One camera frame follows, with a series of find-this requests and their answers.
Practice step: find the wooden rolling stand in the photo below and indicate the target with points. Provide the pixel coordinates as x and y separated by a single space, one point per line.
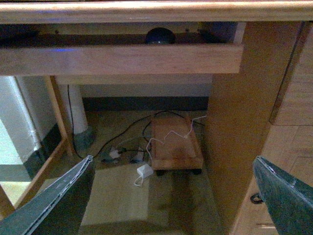
174 146

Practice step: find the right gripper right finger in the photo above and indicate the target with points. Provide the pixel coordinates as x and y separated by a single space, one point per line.
289 200

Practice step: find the white plug on floor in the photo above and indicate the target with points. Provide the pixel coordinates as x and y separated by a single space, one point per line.
114 153

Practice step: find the white power adapter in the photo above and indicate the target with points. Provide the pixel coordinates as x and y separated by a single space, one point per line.
143 172

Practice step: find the black ring cabinet handle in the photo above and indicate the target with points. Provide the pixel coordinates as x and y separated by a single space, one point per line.
256 199

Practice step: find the wooden pull-out keyboard tray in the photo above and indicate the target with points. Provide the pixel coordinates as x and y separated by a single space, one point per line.
119 48

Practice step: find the dark grey computer mouse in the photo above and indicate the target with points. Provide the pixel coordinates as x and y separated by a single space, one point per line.
160 35

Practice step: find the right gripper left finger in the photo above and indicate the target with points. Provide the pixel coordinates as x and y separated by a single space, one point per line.
57 210

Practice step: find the white wall pipe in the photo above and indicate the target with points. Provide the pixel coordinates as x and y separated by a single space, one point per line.
72 101

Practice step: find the wooden desk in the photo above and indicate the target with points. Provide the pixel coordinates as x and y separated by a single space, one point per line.
243 97

